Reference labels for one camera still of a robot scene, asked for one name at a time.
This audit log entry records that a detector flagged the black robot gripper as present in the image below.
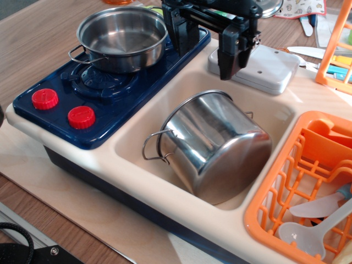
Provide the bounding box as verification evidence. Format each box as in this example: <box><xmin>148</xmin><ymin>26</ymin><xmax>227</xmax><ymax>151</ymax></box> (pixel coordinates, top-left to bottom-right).
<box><xmin>162</xmin><ymin>1</ymin><xmax>262</xmax><ymax>80</ymax></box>

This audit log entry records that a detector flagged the steel pot lid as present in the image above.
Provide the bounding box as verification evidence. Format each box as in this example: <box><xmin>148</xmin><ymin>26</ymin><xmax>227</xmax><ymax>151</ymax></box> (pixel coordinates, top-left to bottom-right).
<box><xmin>255</xmin><ymin>0</ymin><xmax>283</xmax><ymax>18</ymax></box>

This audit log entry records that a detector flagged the steel pot lying in sink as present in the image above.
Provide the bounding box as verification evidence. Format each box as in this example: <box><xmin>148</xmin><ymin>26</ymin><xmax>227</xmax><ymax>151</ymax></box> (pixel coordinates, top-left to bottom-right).
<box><xmin>146</xmin><ymin>90</ymin><xmax>272</xmax><ymax>205</ymax></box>

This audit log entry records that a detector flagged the grey faucet base block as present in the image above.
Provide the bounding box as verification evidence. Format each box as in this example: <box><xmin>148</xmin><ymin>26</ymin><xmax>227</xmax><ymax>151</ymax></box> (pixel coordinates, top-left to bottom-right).
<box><xmin>207</xmin><ymin>44</ymin><xmax>301</xmax><ymax>96</ymax></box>

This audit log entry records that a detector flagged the shallow steel pan on stove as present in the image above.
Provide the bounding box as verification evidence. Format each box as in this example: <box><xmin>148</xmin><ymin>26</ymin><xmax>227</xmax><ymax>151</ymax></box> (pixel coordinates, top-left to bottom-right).
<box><xmin>68</xmin><ymin>6</ymin><xmax>168</xmax><ymax>74</ymax></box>

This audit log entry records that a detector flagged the patterned cloth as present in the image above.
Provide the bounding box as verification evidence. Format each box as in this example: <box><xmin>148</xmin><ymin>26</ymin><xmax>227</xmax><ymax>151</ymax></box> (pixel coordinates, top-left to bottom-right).
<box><xmin>274</xmin><ymin>0</ymin><xmax>326</xmax><ymax>19</ymax></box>

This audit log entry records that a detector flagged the white blue utensil on table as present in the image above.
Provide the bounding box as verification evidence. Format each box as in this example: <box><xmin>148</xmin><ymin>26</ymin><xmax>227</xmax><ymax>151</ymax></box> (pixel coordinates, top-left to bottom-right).
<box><xmin>299</xmin><ymin>14</ymin><xmax>316</xmax><ymax>37</ymax></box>

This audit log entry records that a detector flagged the white plastic knife on table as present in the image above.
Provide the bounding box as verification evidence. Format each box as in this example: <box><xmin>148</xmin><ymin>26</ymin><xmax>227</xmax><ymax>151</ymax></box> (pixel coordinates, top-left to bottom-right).
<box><xmin>287</xmin><ymin>46</ymin><xmax>325</xmax><ymax>59</ymax></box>

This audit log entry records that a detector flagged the orange rack at top right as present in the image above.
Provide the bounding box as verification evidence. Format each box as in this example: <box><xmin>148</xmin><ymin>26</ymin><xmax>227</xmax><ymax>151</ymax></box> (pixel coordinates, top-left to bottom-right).
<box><xmin>315</xmin><ymin>1</ymin><xmax>351</xmax><ymax>95</ymax></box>

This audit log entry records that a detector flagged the red stove knob right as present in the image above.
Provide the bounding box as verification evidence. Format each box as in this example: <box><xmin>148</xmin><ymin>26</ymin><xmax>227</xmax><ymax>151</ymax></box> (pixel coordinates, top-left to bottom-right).
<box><xmin>68</xmin><ymin>106</ymin><xmax>96</xmax><ymax>129</ymax></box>

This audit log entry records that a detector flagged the red stove knob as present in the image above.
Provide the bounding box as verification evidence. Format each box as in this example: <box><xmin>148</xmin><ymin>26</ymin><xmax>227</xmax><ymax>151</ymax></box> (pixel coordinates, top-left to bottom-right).
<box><xmin>31</xmin><ymin>88</ymin><xmax>59</xmax><ymax>110</ymax></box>
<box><xmin>68</xmin><ymin>106</ymin><xmax>96</xmax><ymax>129</ymax></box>

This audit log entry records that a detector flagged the dark blue toy stove top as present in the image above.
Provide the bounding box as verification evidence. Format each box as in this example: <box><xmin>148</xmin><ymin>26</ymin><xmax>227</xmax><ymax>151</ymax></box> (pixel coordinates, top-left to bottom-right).
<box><xmin>13</xmin><ymin>28</ymin><xmax>211</xmax><ymax>150</ymax></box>

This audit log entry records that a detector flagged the orange dish drying rack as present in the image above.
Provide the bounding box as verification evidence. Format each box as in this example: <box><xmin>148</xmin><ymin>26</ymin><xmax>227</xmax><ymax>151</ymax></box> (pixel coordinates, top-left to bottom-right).
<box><xmin>244</xmin><ymin>111</ymin><xmax>351</xmax><ymax>263</ymax></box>

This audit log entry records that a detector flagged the red stove knob left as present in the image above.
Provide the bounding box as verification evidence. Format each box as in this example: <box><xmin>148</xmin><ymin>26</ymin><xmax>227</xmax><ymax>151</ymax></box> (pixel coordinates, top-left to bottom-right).
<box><xmin>31</xmin><ymin>88</ymin><xmax>59</xmax><ymax>110</ymax></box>

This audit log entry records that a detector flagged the white plastic spoon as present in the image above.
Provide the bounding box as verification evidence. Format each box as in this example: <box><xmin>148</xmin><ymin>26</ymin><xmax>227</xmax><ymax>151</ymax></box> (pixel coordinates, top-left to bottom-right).
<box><xmin>278</xmin><ymin>200</ymin><xmax>351</xmax><ymax>260</ymax></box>

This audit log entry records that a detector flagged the white plastic knife blue handle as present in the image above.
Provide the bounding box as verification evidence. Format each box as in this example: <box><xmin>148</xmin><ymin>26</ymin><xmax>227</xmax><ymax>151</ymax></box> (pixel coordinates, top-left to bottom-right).
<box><xmin>289</xmin><ymin>183</ymin><xmax>351</xmax><ymax>218</ymax></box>

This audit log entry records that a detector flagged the black bracket with screw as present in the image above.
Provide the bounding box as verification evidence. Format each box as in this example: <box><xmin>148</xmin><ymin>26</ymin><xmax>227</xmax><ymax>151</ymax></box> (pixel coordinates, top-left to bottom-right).
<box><xmin>32</xmin><ymin>245</ymin><xmax>83</xmax><ymax>264</ymax></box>

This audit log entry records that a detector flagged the black cable loop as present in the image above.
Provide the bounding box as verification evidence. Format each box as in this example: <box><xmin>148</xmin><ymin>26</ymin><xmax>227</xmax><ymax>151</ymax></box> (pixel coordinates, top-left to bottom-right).
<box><xmin>0</xmin><ymin>222</ymin><xmax>35</xmax><ymax>264</ymax></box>

